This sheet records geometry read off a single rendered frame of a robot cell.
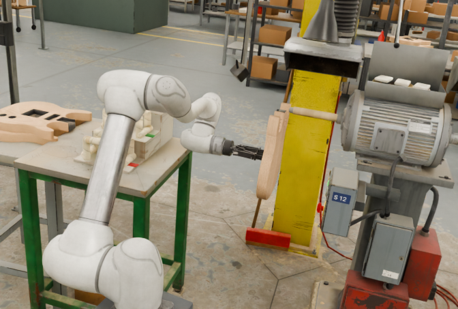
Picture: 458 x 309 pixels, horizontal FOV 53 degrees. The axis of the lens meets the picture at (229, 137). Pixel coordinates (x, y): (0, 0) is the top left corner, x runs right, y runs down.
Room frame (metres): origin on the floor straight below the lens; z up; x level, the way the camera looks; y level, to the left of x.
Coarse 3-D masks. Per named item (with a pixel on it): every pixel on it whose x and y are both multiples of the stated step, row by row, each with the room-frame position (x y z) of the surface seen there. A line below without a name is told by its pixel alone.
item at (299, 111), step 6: (294, 108) 1.84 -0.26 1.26; (300, 108) 1.83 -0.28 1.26; (306, 108) 1.84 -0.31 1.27; (294, 114) 1.84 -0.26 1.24; (300, 114) 1.83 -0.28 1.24; (306, 114) 1.82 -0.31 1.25; (312, 114) 1.81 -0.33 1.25; (318, 114) 1.81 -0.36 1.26; (324, 114) 1.81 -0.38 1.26; (330, 114) 1.80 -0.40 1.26; (336, 114) 1.80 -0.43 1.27; (330, 120) 1.80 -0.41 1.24; (336, 120) 1.79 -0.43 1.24
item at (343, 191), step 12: (336, 168) 1.59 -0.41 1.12; (336, 180) 1.49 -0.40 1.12; (348, 180) 1.50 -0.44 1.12; (336, 192) 1.45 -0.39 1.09; (348, 192) 1.44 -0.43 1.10; (324, 204) 1.52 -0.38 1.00; (336, 204) 1.45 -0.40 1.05; (348, 204) 1.44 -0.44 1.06; (324, 216) 1.46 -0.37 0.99; (336, 216) 1.45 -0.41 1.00; (348, 216) 1.44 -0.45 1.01; (324, 228) 1.46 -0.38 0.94; (336, 228) 1.45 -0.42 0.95; (348, 228) 1.44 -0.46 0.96
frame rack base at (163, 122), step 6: (156, 114) 2.05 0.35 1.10; (162, 114) 2.05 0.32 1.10; (156, 120) 2.05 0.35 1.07; (162, 120) 2.06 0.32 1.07; (168, 120) 2.13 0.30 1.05; (156, 126) 2.05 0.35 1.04; (162, 126) 2.06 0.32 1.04; (168, 126) 2.13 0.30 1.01; (162, 132) 2.06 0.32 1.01; (168, 132) 2.13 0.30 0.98; (162, 138) 2.06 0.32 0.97; (168, 138) 2.13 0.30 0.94; (162, 144) 2.07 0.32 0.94
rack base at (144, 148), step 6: (150, 132) 2.00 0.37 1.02; (156, 132) 2.01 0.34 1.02; (138, 138) 1.92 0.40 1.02; (144, 138) 1.93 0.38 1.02; (150, 138) 1.93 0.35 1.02; (156, 138) 2.00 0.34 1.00; (138, 144) 1.89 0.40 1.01; (144, 144) 1.89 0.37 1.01; (150, 144) 1.93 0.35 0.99; (156, 144) 2.00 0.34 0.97; (138, 150) 1.89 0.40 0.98; (144, 150) 1.89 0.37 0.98; (150, 150) 1.94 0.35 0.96; (156, 150) 2.00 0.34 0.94; (138, 156) 1.89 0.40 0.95; (144, 156) 1.89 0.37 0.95
